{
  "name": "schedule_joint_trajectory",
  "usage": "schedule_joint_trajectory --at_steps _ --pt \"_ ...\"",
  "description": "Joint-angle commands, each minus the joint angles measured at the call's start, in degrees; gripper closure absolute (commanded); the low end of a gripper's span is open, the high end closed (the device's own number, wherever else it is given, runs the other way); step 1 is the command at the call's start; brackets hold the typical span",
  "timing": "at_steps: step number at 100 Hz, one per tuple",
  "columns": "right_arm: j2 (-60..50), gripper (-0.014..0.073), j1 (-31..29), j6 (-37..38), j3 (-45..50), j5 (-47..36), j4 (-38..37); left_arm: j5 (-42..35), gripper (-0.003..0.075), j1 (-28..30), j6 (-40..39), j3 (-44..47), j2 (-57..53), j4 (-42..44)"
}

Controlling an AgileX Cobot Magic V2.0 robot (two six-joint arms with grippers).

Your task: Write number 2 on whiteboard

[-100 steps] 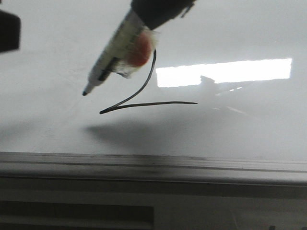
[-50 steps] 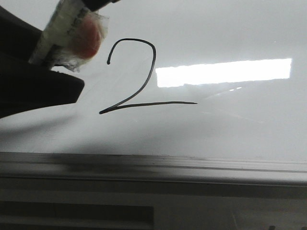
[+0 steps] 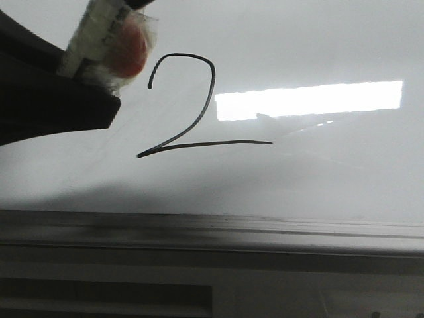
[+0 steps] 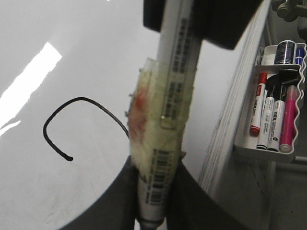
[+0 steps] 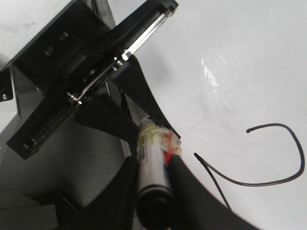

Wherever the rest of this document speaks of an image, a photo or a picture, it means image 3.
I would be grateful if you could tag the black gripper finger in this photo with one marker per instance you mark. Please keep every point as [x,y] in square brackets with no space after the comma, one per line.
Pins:
[35,101]

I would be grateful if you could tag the white black whiteboard marker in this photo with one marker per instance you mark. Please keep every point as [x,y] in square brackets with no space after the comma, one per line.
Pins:
[91,26]

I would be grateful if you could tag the red magnet taped to marker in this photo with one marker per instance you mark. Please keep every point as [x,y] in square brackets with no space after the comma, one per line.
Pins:
[118,56]

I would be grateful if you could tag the dark vent panel below whiteboard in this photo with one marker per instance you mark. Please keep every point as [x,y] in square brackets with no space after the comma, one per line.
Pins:
[66,298]

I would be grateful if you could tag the white whiteboard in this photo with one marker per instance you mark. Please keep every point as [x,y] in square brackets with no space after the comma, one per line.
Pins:
[284,134]

